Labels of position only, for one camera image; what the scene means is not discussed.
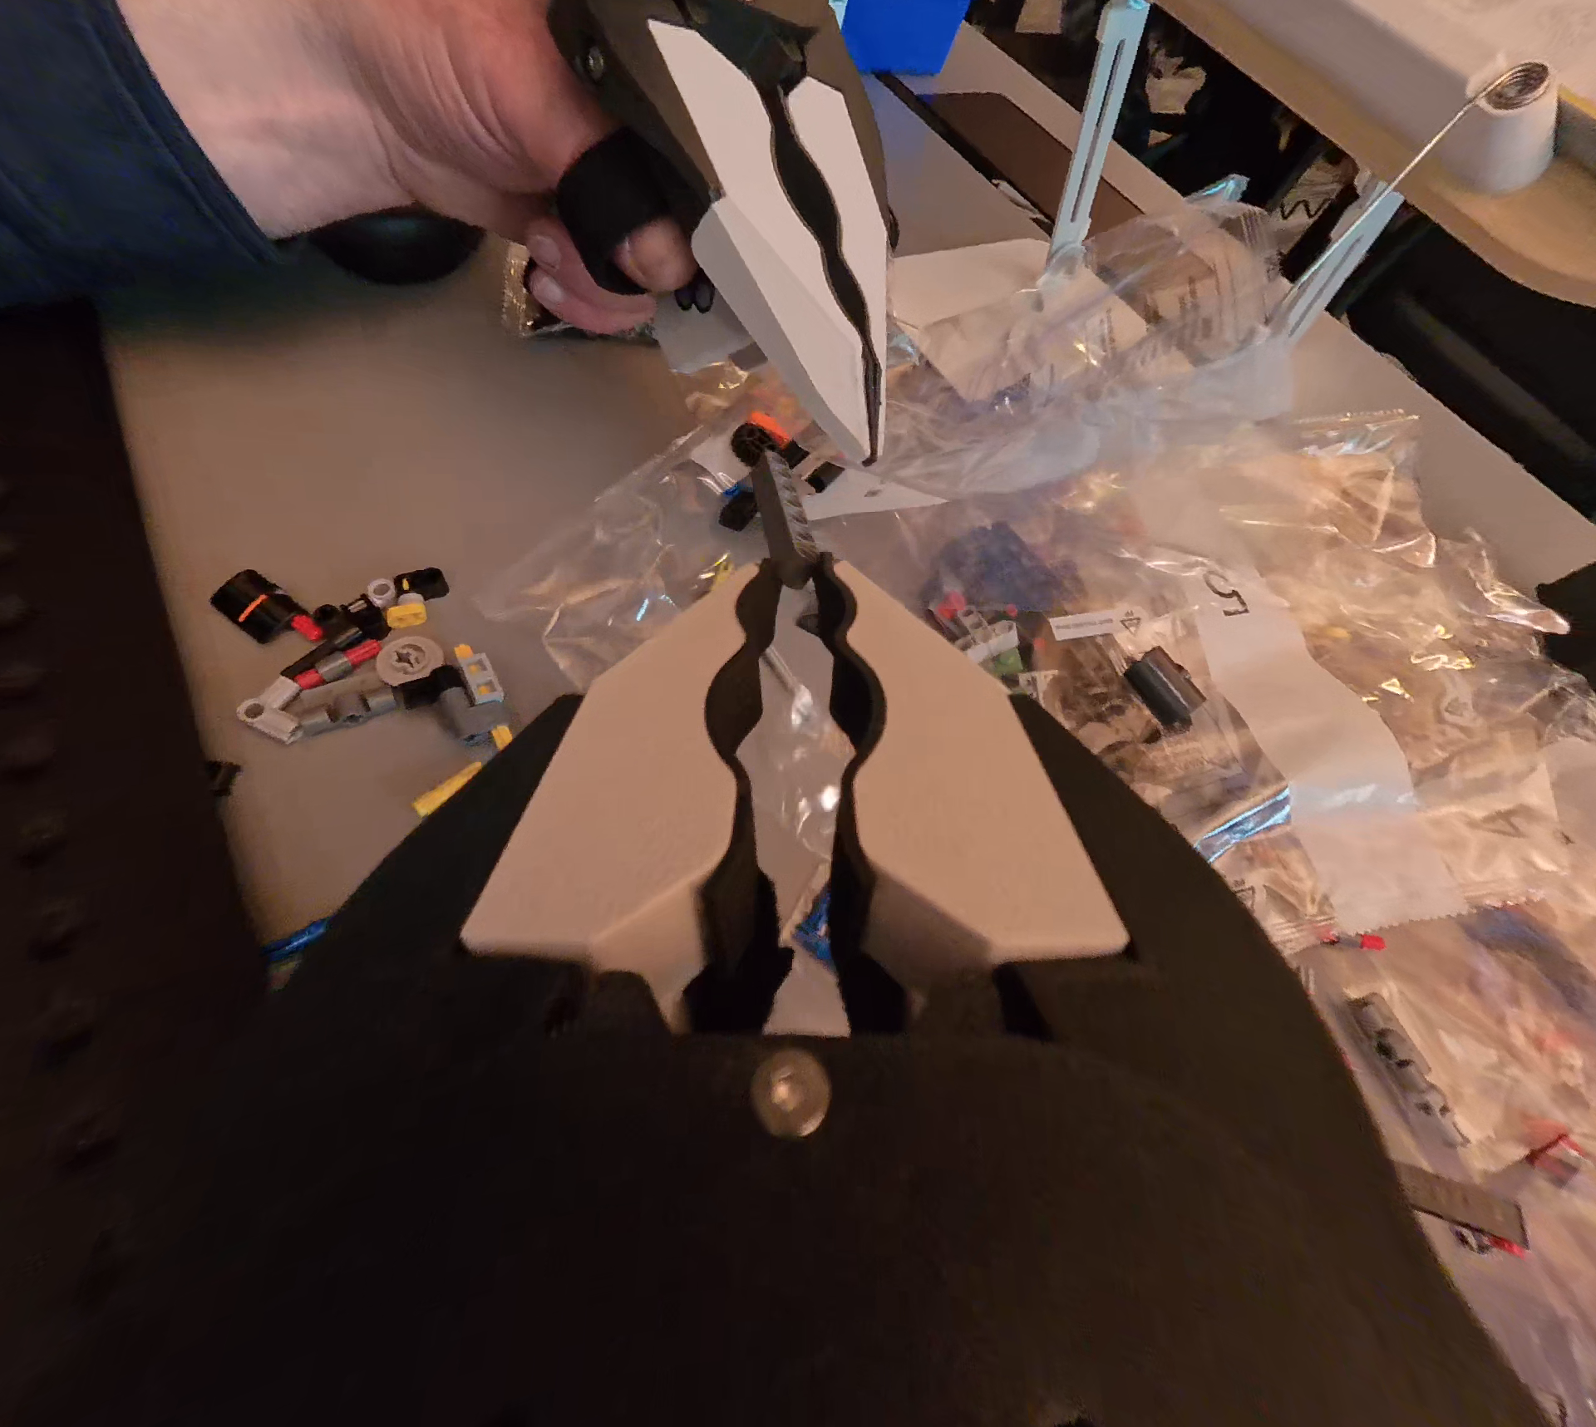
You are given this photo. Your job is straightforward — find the person's left hand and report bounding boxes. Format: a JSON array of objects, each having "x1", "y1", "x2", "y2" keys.
[{"x1": 99, "y1": 0, "x2": 700, "y2": 337}]

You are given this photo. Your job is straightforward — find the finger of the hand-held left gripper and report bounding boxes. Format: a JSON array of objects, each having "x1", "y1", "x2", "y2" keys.
[
  {"x1": 790, "y1": 72, "x2": 891, "y2": 461},
  {"x1": 646, "y1": 18, "x2": 879, "y2": 466}
]

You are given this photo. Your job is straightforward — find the black lego panel red stripe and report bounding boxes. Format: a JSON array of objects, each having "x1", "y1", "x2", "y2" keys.
[{"x1": 207, "y1": 569, "x2": 328, "y2": 647}]

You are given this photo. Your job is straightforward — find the white slotted stand leg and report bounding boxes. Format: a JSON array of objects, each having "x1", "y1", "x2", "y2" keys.
[
  {"x1": 1270, "y1": 180, "x2": 1413, "y2": 348},
  {"x1": 1044, "y1": 0, "x2": 1151, "y2": 291}
]

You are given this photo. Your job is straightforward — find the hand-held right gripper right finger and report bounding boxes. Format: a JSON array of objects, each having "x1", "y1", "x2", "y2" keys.
[{"x1": 811, "y1": 557, "x2": 1133, "y2": 1037}]

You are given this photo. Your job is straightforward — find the grey yellow lego connector assembly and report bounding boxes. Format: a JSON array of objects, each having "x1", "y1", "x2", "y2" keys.
[{"x1": 430, "y1": 641, "x2": 518, "y2": 749}]

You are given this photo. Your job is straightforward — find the person's left forearm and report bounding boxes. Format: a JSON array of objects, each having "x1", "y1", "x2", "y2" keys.
[{"x1": 0, "y1": 0, "x2": 282, "y2": 305}]

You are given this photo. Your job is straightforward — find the pile of clear lego bags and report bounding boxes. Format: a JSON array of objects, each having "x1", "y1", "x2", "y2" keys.
[{"x1": 478, "y1": 193, "x2": 1596, "y2": 1427}]

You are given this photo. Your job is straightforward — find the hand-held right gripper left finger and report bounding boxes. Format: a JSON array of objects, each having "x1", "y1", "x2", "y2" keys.
[{"x1": 458, "y1": 566, "x2": 791, "y2": 1035}]

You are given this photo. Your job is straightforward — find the black perforated pad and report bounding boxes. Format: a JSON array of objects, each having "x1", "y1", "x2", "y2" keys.
[{"x1": 0, "y1": 298, "x2": 269, "y2": 1427}]

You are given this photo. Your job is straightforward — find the large clear bag white label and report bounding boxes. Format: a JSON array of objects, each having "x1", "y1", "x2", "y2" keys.
[{"x1": 922, "y1": 510, "x2": 1435, "y2": 844}]

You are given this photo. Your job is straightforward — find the clear plastic bag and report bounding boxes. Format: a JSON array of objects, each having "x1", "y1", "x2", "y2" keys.
[{"x1": 872, "y1": 198, "x2": 1298, "y2": 501}]

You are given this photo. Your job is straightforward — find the dark lego beam with holes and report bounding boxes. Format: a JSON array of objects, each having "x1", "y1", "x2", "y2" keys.
[{"x1": 747, "y1": 449, "x2": 824, "y2": 592}]

